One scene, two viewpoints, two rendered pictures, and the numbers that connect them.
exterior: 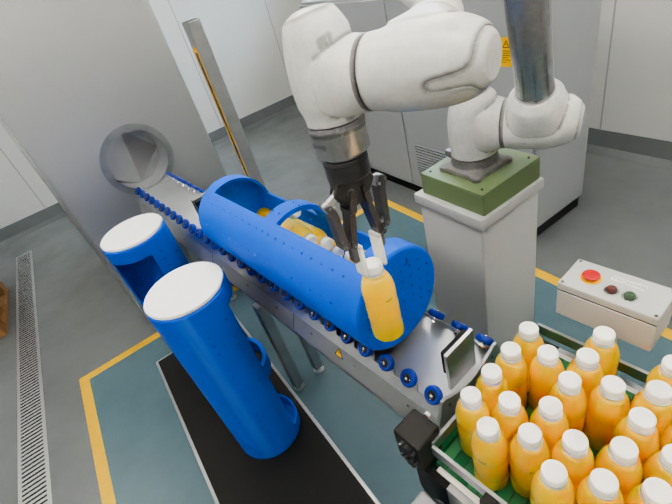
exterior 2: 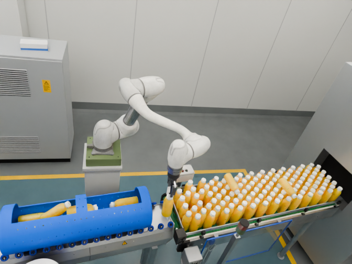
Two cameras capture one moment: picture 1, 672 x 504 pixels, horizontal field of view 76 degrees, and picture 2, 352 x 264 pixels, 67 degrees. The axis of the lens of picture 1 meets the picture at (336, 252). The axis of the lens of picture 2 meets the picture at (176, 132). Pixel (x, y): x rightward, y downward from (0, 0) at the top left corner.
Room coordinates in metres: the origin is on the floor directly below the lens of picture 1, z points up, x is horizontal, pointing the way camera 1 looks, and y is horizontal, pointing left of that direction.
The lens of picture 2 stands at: (0.61, 1.04, 2.67)
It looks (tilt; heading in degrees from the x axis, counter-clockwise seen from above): 37 degrees down; 274
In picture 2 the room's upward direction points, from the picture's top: 13 degrees clockwise
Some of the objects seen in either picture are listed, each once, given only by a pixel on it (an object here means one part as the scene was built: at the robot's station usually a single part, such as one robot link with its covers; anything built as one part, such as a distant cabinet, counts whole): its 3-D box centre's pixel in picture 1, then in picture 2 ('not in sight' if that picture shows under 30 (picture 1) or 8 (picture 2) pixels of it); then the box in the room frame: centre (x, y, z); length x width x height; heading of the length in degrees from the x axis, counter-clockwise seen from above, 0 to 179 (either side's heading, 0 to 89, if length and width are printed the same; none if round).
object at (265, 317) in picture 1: (280, 349); not in sight; (1.50, 0.40, 0.31); 0.06 x 0.06 x 0.63; 31
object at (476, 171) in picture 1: (470, 156); (100, 145); (1.33, -0.55, 1.11); 0.22 x 0.18 x 0.06; 24
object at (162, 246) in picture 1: (177, 303); not in sight; (1.75, 0.83, 0.59); 0.28 x 0.28 x 0.88
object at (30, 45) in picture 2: not in sight; (34, 45); (2.38, -1.28, 1.48); 0.24 x 0.12 x 0.08; 32
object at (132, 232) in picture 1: (131, 231); not in sight; (1.75, 0.83, 1.03); 0.28 x 0.28 x 0.01
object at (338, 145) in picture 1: (339, 137); (174, 167); (0.66, -0.06, 1.59); 0.09 x 0.09 x 0.06
